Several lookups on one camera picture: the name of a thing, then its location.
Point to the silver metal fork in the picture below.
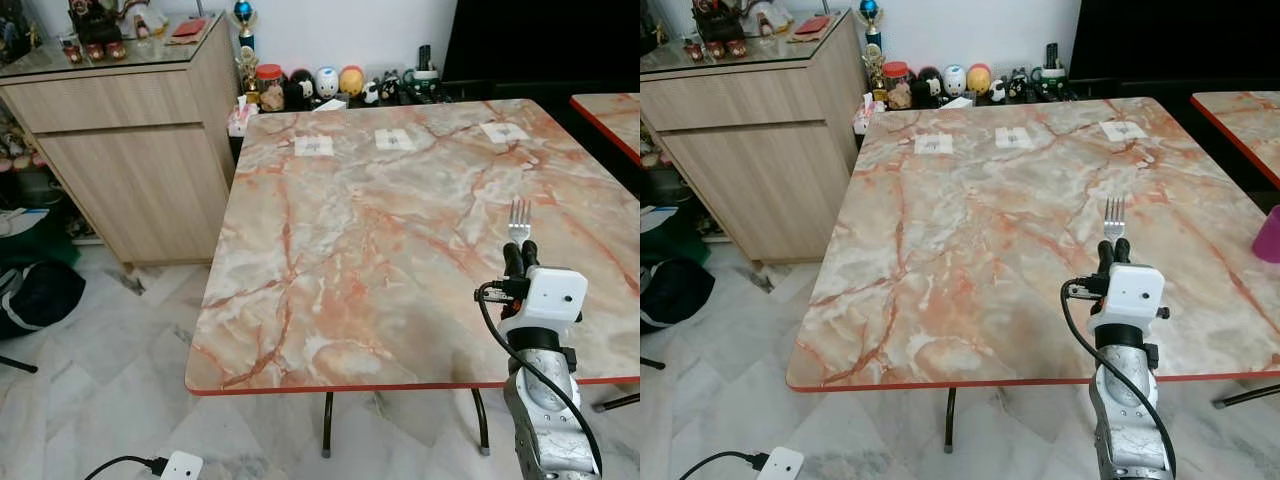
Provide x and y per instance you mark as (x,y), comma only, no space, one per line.
(519,225)
(1114,222)

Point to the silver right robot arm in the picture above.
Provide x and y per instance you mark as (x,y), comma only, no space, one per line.
(1130,420)
(545,420)

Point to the white paper marker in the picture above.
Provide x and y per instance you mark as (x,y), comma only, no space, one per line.
(314,146)
(1014,138)
(503,132)
(933,144)
(394,140)
(1123,130)

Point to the green bag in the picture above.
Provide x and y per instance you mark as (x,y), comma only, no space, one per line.
(35,240)
(670,235)

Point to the black metal table leg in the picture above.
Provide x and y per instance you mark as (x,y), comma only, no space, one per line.
(482,420)
(949,420)
(1245,394)
(328,425)
(615,401)

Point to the pink plastic cup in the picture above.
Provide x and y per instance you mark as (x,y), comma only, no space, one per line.
(1268,235)

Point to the black bag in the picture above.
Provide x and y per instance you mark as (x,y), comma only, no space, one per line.
(675,295)
(38,298)

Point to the small marble side table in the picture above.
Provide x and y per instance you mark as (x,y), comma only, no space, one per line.
(612,120)
(1245,130)

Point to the green mug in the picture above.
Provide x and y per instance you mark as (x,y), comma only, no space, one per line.
(424,82)
(1050,80)

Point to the black white panda toy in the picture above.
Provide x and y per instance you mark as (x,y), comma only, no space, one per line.
(371,92)
(998,90)

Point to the black remote control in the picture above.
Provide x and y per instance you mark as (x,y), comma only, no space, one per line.
(1051,54)
(424,56)

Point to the black television screen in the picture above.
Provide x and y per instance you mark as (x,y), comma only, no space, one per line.
(545,40)
(1175,40)

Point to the yellow round toy figure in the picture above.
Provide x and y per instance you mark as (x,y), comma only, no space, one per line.
(352,80)
(979,78)

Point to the white egg toy figure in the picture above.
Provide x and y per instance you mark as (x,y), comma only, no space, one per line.
(954,80)
(327,82)

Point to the black round toy figure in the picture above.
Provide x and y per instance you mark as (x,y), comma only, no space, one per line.
(927,88)
(300,90)

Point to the light wooden cabinet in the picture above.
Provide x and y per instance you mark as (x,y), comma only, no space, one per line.
(130,170)
(760,165)

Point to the red lid jar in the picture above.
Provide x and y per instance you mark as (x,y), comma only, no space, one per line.
(897,85)
(270,88)

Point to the pink tissue pack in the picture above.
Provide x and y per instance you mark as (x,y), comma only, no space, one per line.
(867,118)
(241,120)

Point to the small gold trophy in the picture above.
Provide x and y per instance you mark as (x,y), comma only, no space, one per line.
(875,70)
(247,72)

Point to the dark red figurine set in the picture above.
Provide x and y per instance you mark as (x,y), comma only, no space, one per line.
(95,25)
(715,22)

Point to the blue globe trophy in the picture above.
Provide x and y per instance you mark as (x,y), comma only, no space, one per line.
(872,18)
(243,20)

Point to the red wallet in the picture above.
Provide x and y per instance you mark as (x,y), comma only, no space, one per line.
(812,25)
(189,28)

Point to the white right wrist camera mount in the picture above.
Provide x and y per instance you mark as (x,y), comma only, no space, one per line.
(1132,295)
(550,298)

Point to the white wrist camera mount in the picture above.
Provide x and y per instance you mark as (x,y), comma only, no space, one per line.
(1132,295)
(782,465)
(550,298)
(183,467)

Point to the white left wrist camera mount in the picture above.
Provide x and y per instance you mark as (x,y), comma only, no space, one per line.
(183,467)
(782,465)

